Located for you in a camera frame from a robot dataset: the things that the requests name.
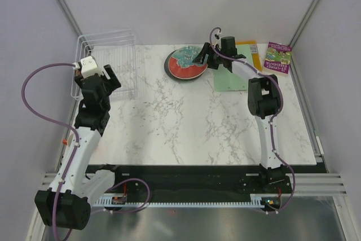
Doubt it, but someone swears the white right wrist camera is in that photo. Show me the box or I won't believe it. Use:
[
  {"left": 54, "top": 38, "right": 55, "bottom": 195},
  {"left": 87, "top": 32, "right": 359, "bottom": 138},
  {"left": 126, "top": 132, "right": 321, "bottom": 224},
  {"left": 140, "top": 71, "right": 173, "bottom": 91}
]
[{"left": 213, "top": 31, "right": 222, "bottom": 47}]

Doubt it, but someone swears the grey plate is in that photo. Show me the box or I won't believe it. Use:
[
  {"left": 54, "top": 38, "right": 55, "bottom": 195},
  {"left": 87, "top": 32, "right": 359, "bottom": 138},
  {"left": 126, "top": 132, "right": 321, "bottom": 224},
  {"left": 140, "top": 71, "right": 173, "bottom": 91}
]
[{"left": 164, "top": 62, "right": 202, "bottom": 82}]

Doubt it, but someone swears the pink rimmed teal plate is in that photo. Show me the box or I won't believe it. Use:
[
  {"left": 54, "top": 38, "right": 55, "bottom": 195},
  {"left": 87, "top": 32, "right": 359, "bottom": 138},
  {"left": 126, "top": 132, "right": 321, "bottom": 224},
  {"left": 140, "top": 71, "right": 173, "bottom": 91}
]
[{"left": 164, "top": 45, "right": 208, "bottom": 81}]

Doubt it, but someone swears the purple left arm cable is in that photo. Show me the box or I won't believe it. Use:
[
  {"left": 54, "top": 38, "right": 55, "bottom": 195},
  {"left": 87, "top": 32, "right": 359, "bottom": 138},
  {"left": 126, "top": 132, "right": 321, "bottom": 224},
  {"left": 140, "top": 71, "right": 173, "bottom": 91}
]
[{"left": 21, "top": 63, "right": 149, "bottom": 241}]

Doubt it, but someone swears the dark red patterned plate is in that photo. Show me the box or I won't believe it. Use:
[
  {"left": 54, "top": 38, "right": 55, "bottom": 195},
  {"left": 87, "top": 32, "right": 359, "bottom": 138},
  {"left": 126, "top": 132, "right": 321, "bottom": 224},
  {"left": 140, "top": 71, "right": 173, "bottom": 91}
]
[{"left": 74, "top": 68, "right": 83, "bottom": 83}]

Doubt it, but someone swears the purple children's book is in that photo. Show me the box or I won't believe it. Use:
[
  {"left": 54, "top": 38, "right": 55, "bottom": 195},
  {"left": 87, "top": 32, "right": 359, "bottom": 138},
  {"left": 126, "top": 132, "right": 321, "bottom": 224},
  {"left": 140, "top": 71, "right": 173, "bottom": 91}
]
[{"left": 263, "top": 42, "right": 292, "bottom": 76}]

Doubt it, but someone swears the orange folder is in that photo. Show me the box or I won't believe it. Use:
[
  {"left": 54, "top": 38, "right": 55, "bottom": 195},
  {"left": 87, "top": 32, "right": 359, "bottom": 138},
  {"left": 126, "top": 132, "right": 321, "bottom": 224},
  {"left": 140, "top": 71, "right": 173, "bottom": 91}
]
[{"left": 236, "top": 41, "right": 262, "bottom": 72}]

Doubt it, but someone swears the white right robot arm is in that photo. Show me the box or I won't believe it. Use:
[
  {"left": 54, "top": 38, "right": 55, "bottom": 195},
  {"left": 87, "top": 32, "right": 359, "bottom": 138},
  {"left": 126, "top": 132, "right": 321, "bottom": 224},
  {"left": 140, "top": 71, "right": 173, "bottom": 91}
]
[{"left": 193, "top": 36, "right": 287, "bottom": 192}]

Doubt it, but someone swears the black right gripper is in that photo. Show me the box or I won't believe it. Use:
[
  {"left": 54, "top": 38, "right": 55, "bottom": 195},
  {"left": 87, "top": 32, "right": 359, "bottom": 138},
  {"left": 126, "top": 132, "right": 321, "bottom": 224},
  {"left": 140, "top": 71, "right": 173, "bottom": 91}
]
[{"left": 193, "top": 42, "right": 226, "bottom": 70}]

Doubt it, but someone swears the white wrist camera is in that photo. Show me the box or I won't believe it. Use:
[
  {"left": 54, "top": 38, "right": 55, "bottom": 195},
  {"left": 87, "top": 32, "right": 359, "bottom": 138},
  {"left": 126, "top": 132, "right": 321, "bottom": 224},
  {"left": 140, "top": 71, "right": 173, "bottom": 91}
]
[
  {"left": 73, "top": 56, "right": 104, "bottom": 78},
  {"left": 213, "top": 31, "right": 222, "bottom": 47}
]

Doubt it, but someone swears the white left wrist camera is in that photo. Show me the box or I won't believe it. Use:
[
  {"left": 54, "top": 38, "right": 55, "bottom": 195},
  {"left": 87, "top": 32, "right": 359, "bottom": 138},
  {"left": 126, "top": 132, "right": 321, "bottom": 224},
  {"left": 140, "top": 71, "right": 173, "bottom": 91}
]
[{"left": 73, "top": 56, "right": 104, "bottom": 78}]

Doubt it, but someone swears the white wire dish rack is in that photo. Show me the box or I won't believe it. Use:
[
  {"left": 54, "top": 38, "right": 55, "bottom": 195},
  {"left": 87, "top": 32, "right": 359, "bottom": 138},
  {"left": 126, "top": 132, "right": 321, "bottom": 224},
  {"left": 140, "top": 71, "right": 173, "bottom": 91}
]
[{"left": 75, "top": 29, "right": 139, "bottom": 102}]

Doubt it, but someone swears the green folder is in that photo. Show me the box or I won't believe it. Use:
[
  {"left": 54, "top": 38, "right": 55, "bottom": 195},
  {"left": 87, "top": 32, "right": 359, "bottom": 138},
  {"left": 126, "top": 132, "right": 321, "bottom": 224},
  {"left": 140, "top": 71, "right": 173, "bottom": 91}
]
[{"left": 213, "top": 42, "right": 253, "bottom": 92}]

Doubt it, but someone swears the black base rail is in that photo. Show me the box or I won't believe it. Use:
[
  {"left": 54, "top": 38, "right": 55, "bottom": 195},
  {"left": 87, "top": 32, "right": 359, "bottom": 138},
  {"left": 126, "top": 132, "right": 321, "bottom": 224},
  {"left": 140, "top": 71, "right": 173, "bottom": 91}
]
[{"left": 90, "top": 163, "right": 291, "bottom": 204}]

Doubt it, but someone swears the white cable duct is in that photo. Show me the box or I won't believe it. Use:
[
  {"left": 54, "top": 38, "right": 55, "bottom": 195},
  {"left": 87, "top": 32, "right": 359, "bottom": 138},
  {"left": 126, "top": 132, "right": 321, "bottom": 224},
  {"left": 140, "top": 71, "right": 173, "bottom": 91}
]
[{"left": 93, "top": 194, "right": 281, "bottom": 208}]

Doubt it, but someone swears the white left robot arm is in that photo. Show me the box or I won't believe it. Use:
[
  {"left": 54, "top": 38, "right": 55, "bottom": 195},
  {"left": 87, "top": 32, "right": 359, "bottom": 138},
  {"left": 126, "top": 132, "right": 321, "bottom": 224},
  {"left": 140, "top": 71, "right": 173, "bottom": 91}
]
[{"left": 34, "top": 64, "right": 124, "bottom": 230}]

